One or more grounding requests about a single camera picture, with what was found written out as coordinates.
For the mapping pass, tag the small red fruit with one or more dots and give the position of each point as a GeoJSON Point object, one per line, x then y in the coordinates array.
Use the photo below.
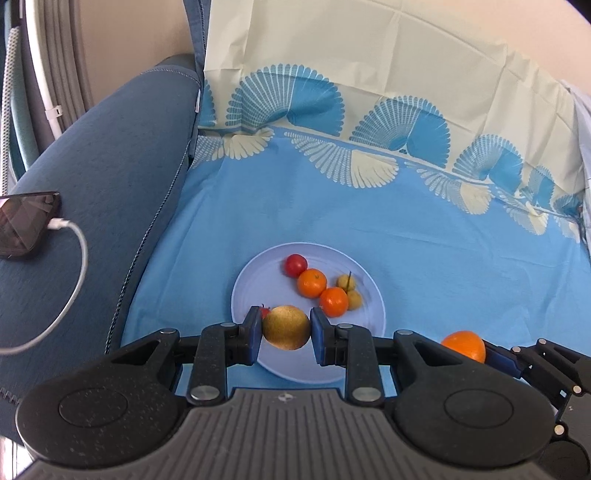
{"type": "Point", "coordinates": [265, 314]}
{"type": "Point", "coordinates": [295, 265]}

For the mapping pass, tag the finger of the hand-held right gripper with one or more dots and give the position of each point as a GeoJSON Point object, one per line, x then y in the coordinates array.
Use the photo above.
{"type": "Point", "coordinates": [501, 361]}

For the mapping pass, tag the white steamer pole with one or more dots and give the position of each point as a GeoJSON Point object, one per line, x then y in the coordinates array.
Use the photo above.
{"type": "Point", "coordinates": [40, 60]}

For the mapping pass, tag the blue fabric sofa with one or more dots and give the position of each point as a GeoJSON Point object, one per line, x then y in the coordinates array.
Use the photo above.
{"type": "Point", "coordinates": [115, 161]}

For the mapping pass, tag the orange mandarin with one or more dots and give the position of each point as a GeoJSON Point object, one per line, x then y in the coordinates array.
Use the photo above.
{"type": "Point", "coordinates": [464, 346]}
{"type": "Point", "coordinates": [334, 302]}
{"type": "Point", "coordinates": [311, 283]}

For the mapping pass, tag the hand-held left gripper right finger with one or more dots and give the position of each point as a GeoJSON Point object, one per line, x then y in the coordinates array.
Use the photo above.
{"type": "Point", "coordinates": [318, 337]}

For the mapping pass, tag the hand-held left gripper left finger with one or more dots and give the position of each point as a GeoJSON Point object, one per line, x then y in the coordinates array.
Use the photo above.
{"type": "Point", "coordinates": [253, 334]}

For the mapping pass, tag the blue fan-print bedsheet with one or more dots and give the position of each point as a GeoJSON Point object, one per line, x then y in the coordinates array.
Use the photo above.
{"type": "Point", "coordinates": [369, 221]}

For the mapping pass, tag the light purple round plate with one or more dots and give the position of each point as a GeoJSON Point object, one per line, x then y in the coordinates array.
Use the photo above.
{"type": "Point", "coordinates": [272, 281]}

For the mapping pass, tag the small yellow fruit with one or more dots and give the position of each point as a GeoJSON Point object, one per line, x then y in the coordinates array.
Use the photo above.
{"type": "Point", "coordinates": [286, 328]}
{"type": "Point", "coordinates": [344, 281]}
{"type": "Point", "coordinates": [354, 300]}

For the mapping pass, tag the black smartphone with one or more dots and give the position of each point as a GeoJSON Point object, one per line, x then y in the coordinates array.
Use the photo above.
{"type": "Point", "coordinates": [23, 224]}

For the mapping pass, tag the pale blue cloth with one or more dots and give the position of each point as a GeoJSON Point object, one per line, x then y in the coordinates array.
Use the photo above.
{"type": "Point", "coordinates": [585, 138]}

